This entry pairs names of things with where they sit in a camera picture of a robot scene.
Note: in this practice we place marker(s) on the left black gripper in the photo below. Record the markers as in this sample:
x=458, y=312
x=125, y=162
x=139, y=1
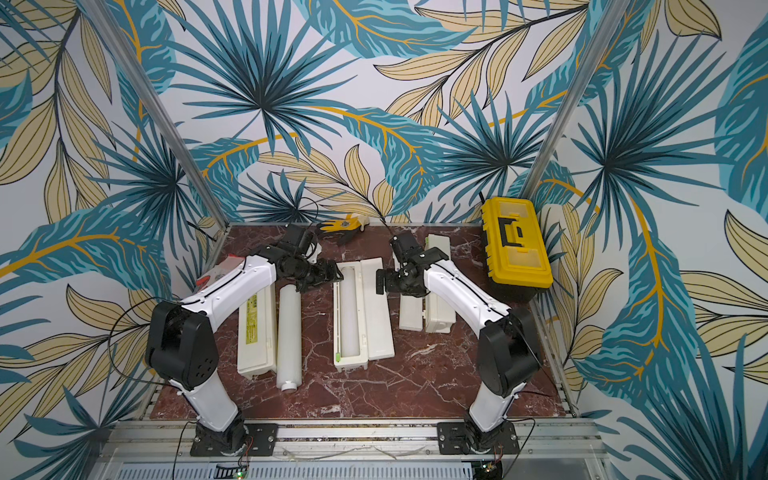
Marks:
x=324, y=275

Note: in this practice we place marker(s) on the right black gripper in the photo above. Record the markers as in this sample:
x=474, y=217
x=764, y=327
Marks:
x=396, y=279

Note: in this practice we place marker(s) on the white wrap dispenser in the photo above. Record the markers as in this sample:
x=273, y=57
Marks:
x=438, y=316
x=257, y=334
x=375, y=330

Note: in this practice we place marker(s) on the short plastic wrap roll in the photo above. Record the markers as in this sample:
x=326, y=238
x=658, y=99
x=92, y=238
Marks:
x=349, y=329

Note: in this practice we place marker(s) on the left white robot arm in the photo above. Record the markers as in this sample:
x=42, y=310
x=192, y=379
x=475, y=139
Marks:
x=181, y=344

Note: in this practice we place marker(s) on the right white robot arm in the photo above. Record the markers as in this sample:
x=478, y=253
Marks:
x=508, y=356

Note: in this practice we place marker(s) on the long left plastic wrap roll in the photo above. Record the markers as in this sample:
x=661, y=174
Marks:
x=289, y=340

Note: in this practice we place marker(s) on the yellow black work glove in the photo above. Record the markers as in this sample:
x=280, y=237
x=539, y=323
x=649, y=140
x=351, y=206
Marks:
x=343, y=230

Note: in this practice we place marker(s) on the red white work glove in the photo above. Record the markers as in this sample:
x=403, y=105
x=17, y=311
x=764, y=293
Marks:
x=219, y=270

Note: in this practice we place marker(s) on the yellow black toolbox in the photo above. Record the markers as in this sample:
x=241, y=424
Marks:
x=517, y=264

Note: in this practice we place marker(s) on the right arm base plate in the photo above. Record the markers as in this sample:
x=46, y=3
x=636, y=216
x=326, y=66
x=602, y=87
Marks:
x=465, y=438

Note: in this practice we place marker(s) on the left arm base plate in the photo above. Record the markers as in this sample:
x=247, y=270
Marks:
x=247, y=439

